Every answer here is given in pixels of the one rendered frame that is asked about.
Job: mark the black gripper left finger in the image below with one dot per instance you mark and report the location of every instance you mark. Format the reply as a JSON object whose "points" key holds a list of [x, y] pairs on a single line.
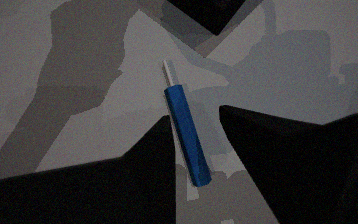
{"points": [[139, 187]]}

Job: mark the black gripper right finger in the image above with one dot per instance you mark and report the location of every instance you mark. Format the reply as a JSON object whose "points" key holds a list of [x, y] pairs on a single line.
{"points": [[307, 173]]}

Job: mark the blue stylus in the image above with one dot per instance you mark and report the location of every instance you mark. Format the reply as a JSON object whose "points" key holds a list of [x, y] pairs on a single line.
{"points": [[186, 132]]}

